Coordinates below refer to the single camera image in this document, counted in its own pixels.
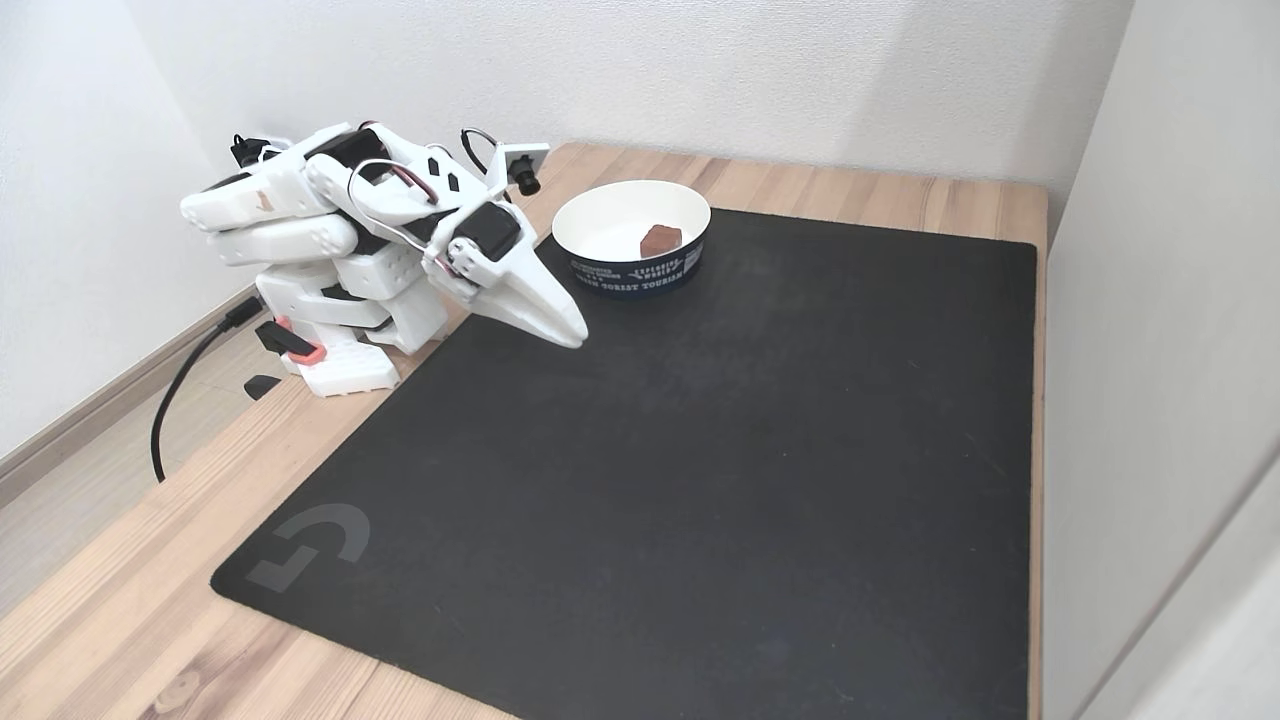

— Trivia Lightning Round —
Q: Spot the white navy paper bowl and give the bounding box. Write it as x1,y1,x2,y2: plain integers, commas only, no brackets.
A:
552,180,713,298

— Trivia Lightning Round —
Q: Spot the wooden baseboard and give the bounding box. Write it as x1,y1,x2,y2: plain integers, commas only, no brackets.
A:
0,285,259,506

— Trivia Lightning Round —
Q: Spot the black wall power adapter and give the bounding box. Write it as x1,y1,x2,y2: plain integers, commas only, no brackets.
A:
231,133,286,171

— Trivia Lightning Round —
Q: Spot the black power cable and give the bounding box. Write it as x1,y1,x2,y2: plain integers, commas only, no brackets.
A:
150,296,266,484

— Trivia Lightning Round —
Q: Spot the black desk mat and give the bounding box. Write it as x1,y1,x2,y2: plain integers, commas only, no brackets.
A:
210,207,1038,720

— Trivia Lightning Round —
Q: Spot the black orange table clamp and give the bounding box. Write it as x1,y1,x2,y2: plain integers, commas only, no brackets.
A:
243,315,328,403

